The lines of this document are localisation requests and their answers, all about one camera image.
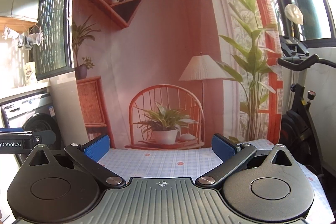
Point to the printed room backdrop cloth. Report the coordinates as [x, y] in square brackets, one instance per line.
[168, 43]

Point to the black exercise bike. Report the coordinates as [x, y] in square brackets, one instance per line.
[302, 113]

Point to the white detergent bag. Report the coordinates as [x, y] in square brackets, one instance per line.
[30, 73]

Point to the hanging laundry socks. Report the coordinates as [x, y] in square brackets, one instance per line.
[26, 39]

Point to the window with metal grille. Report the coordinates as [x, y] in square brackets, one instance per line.
[53, 29]

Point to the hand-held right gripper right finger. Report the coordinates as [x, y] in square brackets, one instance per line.
[223, 146]

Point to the grey front-load washing machine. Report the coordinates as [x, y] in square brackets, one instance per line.
[34, 119]

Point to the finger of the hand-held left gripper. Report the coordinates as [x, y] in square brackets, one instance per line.
[42, 136]

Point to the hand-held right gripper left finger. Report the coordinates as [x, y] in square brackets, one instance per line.
[95, 146]

